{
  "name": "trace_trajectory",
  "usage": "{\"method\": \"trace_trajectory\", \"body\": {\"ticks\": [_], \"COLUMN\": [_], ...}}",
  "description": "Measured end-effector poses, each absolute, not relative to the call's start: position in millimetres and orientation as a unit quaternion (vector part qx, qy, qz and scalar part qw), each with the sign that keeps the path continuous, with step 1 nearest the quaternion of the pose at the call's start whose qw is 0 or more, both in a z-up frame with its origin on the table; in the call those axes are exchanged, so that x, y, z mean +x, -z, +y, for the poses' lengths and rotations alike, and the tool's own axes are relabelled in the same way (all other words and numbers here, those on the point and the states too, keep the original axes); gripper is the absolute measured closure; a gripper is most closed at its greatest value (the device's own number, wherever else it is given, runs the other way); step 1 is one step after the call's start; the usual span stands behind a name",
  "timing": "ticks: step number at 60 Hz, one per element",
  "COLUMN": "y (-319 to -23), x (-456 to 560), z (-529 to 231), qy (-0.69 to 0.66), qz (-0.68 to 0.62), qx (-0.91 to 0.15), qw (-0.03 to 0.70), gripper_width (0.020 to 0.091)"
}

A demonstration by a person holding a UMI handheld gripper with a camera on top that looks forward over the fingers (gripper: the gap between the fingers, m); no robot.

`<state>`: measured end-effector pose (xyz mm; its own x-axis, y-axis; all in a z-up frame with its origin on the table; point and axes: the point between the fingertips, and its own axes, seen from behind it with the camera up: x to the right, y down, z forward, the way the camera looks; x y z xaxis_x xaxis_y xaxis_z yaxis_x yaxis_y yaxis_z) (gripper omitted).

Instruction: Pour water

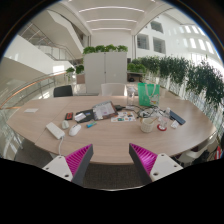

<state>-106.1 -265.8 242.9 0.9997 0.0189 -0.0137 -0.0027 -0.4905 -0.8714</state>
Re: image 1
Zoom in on green tote bag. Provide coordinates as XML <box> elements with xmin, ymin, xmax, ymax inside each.
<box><xmin>137</xmin><ymin>82</ymin><xmax>161</xmax><ymax>108</ymax></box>

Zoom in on glass railing with wooden handrail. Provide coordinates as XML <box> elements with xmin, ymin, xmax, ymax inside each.
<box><xmin>0</xmin><ymin>70</ymin><xmax>68</xmax><ymax>109</ymax></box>

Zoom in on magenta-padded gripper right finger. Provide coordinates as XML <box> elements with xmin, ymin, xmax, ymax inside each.
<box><xmin>128</xmin><ymin>142</ymin><xmax>184</xmax><ymax>186</ymax></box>

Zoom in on white paper sheet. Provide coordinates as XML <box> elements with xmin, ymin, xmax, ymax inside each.
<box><xmin>23</xmin><ymin>107</ymin><xmax>40</xmax><ymax>114</ymax></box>

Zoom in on black chair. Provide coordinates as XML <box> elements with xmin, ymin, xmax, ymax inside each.
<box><xmin>53</xmin><ymin>84</ymin><xmax>74</xmax><ymax>98</ymax></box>

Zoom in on white paper card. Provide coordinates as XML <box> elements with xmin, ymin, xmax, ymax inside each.
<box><xmin>170</xmin><ymin>119</ymin><xmax>181</xmax><ymax>130</ymax></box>

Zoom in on white cabinet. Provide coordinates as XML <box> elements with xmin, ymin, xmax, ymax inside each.
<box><xmin>83</xmin><ymin>51</ymin><xmax>128</xmax><ymax>94</ymax></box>

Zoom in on green plant hedge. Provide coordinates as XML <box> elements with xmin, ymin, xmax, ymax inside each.
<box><xmin>127</xmin><ymin>54</ymin><xmax>224</xmax><ymax>108</ymax></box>

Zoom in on dark blue keyboard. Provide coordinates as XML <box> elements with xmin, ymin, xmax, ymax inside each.
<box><xmin>169</xmin><ymin>110</ymin><xmax>187</xmax><ymax>126</ymax></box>

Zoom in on colourful sticker sheet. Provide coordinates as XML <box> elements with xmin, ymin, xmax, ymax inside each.
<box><xmin>110</xmin><ymin>111</ymin><xmax>137</xmax><ymax>123</ymax></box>

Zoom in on white chair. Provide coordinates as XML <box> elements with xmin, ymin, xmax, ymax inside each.
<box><xmin>100</xmin><ymin>82</ymin><xmax>128</xmax><ymax>97</ymax></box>
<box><xmin>179</xmin><ymin>133</ymin><xmax>219</xmax><ymax>162</ymax></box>

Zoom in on white grid-pattern mug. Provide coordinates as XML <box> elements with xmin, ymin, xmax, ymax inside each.
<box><xmin>139</xmin><ymin>117</ymin><xmax>157</xmax><ymax>134</ymax></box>

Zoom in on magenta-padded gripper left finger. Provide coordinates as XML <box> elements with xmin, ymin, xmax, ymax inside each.
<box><xmin>42</xmin><ymin>143</ymin><xmax>95</xmax><ymax>187</ymax></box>

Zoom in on ceiling light strips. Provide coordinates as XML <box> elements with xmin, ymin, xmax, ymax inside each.
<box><xmin>78</xmin><ymin>4</ymin><xmax>146</xmax><ymax>33</ymax></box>

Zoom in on white computer mouse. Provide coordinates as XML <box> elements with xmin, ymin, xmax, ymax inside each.
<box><xmin>68</xmin><ymin>123</ymin><xmax>82</xmax><ymax>137</ymax></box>

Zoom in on black cable tangle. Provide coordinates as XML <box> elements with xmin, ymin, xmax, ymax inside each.
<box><xmin>134</xmin><ymin>105</ymin><xmax>171</xmax><ymax>119</ymax></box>

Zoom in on green potted plants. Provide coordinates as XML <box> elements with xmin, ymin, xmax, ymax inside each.
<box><xmin>65</xmin><ymin>64</ymin><xmax>85</xmax><ymax>76</ymax></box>

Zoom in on black notebook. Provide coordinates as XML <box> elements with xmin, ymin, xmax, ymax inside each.
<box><xmin>73</xmin><ymin>109</ymin><xmax>96</xmax><ymax>124</ymax></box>

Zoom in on clear bottle with white lid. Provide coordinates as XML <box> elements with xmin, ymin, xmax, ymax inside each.
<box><xmin>125</xmin><ymin>84</ymin><xmax>137</xmax><ymax>108</ymax></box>

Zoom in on green plants atop cabinet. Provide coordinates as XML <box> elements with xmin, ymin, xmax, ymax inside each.
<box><xmin>82</xmin><ymin>44</ymin><xmax>129</xmax><ymax>55</ymax></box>

